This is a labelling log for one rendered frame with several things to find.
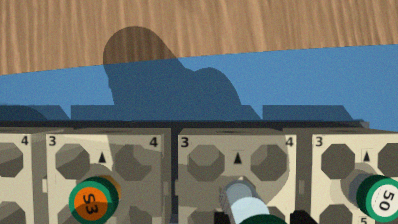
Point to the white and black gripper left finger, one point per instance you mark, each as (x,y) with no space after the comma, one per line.
(221,218)

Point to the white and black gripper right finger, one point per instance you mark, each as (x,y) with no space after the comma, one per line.
(301,217)

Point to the beige bucket adapter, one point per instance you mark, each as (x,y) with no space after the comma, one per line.
(24,190)
(226,154)
(329,159)
(75,155)

